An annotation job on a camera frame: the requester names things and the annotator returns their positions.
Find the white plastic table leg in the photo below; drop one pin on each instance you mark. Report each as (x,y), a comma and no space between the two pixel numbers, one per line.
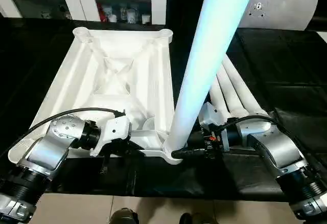
(245,91)
(233,98)
(217,98)
(209,55)

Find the white plastic table top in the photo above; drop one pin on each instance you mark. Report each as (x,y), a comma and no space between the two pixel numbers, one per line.
(76,68)

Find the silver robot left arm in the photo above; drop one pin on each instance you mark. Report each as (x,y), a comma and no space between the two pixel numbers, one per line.
(51,152)

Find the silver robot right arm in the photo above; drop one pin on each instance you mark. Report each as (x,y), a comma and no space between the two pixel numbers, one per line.
(276,144)

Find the dark robot right foot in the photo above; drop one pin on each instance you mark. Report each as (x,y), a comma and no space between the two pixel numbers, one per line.
(196,219)

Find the dark robot foot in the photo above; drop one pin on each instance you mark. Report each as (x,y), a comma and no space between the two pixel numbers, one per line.
(124,216)
(196,219)

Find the dark robot left foot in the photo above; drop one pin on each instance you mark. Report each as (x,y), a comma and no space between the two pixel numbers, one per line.
(124,216)

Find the small white cup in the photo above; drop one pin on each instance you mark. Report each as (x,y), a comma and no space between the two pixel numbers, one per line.
(146,19)
(111,17)
(46,14)

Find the red figurine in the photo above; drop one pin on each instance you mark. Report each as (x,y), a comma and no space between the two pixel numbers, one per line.
(102,11)

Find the grey padded backrest cushion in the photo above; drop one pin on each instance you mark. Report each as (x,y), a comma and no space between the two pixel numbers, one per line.
(286,11)

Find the white flat board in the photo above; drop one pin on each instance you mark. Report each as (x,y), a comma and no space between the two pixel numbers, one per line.
(322,36)

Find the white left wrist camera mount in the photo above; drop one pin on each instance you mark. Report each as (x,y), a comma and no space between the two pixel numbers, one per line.
(115,129)

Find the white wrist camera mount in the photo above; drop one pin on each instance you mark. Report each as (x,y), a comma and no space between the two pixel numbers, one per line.
(115,129)
(212,115)

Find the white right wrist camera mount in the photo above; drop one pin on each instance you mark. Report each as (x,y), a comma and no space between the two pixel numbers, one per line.
(212,115)

